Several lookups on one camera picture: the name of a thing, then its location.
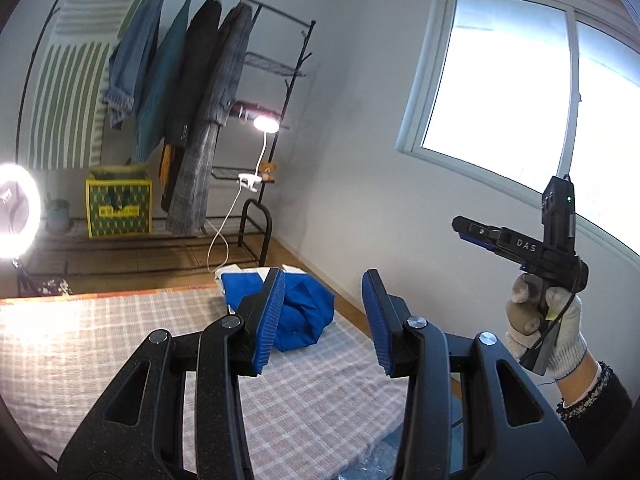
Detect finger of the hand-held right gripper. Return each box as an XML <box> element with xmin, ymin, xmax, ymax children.
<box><xmin>451</xmin><ymin>215</ymin><xmax>501</xmax><ymax>241</ymax></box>
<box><xmin>461</xmin><ymin>233</ymin><xmax>498</xmax><ymax>254</ymax></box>

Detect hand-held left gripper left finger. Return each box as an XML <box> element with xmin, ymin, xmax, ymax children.
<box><xmin>57</xmin><ymin>267</ymin><xmax>287</xmax><ymax>480</ymax></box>

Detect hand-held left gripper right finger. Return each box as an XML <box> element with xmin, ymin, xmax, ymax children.
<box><xmin>361</xmin><ymin>268</ymin><xmax>588</xmax><ymax>480</ymax></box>

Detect white and blue jacket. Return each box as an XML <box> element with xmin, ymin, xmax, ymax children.
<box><xmin>215</xmin><ymin>264</ymin><xmax>337</xmax><ymax>353</ymax></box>

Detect person's right forearm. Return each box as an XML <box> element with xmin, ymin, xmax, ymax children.
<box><xmin>555</xmin><ymin>360</ymin><xmax>636</xmax><ymax>466</ymax></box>

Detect hanging clothes on rack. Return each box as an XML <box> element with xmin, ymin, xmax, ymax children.
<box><xmin>165</xmin><ymin>2</ymin><xmax>255</xmax><ymax>236</ymax></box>

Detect black metal clothes rack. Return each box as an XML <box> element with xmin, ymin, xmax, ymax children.
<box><xmin>15</xmin><ymin>0</ymin><xmax>317</xmax><ymax>281</ymax></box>

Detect person's right hand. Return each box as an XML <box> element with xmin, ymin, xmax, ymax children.
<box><xmin>505</xmin><ymin>272</ymin><xmax>588</xmax><ymax>381</ymax></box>

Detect window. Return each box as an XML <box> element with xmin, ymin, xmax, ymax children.
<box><xmin>395</xmin><ymin>0</ymin><xmax>640</xmax><ymax>266</ymax></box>

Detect blue plastic bag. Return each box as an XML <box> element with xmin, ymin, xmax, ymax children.
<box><xmin>340</xmin><ymin>395</ymin><xmax>463</xmax><ymax>480</ymax></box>

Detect plaid bed blanket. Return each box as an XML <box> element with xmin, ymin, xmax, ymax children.
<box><xmin>0</xmin><ymin>287</ymin><xmax>453</xmax><ymax>471</ymax></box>

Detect yellow green storage box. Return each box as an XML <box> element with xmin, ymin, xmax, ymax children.
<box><xmin>85</xmin><ymin>164</ymin><xmax>153</xmax><ymax>239</ymax></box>

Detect dried flower bunch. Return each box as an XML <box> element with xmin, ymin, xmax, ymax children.
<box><xmin>30</xmin><ymin>279</ymin><xmax>72</xmax><ymax>297</ymax></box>

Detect potted plant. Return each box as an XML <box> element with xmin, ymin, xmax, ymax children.
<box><xmin>44</xmin><ymin>195</ymin><xmax>72</xmax><ymax>233</ymax></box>

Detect teal sweater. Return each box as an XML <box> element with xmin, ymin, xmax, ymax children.
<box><xmin>131</xmin><ymin>0</ymin><xmax>193</xmax><ymax>165</ymax></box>

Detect black coat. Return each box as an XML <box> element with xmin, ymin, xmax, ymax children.
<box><xmin>159</xmin><ymin>0</ymin><xmax>223</xmax><ymax>213</ymax></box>

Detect blue denim jacket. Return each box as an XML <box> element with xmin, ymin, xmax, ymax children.
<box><xmin>102</xmin><ymin>0</ymin><xmax>172</xmax><ymax>131</ymax></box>

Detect green striped cloth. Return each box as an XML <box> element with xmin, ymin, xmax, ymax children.
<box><xmin>27</xmin><ymin>0</ymin><xmax>158</xmax><ymax>171</ymax></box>

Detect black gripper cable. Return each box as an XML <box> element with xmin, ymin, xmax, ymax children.
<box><xmin>520</xmin><ymin>285</ymin><xmax>576</xmax><ymax>361</ymax></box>

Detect black metal bed frame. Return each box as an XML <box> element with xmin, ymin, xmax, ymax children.
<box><xmin>237</xmin><ymin>198</ymin><xmax>273</xmax><ymax>268</ymax></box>

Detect white lamp cable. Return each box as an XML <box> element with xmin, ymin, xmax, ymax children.
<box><xmin>207</xmin><ymin>190</ymin><xmax>251</xmax><ymax>273</ymax></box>

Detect black ring light stand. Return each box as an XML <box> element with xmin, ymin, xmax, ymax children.
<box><xmin>10</xmin><ymin>257</ymin><xmax>36</xmax><ymax>296</ymax></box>

